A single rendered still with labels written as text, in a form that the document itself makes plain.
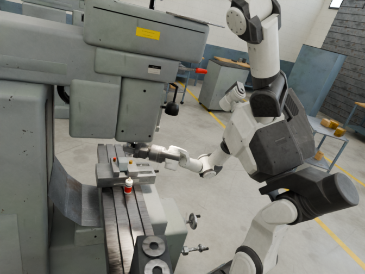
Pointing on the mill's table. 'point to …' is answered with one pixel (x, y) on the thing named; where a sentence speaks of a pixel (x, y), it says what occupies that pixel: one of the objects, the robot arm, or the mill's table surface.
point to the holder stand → (151, 255)
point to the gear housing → (134, 65)
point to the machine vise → (143, 174)
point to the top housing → (143, 31)
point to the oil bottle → (128, 186)
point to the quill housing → (138, 110)
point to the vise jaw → (132, 170)
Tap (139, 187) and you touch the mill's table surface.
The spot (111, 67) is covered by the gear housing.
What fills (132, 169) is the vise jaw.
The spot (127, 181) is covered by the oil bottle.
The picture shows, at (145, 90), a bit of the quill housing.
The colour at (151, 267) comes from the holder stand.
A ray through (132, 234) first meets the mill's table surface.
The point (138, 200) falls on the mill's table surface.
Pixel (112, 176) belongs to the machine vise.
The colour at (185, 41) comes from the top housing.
